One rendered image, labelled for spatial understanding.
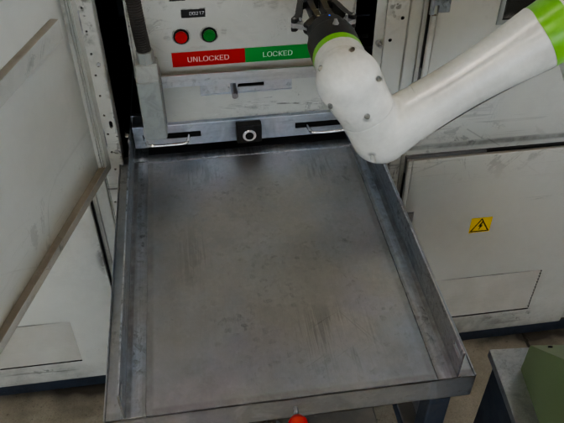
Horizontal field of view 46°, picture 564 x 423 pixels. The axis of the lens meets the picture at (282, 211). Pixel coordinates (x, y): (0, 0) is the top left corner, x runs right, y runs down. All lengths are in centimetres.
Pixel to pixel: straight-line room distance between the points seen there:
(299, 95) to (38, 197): 63
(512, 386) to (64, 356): 130
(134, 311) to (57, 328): 76
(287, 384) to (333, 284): 24
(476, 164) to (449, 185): 9
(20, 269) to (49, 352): 77
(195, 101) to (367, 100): 57
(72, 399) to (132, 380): 107
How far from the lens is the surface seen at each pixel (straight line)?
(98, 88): 150
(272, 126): 160
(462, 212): 187
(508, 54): 118
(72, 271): 183
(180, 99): 156
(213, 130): 159
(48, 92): 138
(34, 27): 133
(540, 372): 127
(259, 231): 139
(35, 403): 226
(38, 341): 206
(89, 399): 222
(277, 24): 149
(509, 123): 173
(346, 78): 108
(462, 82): 117
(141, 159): 161
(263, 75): 150
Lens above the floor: 180
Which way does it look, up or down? 42 degrees down
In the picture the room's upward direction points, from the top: straight up
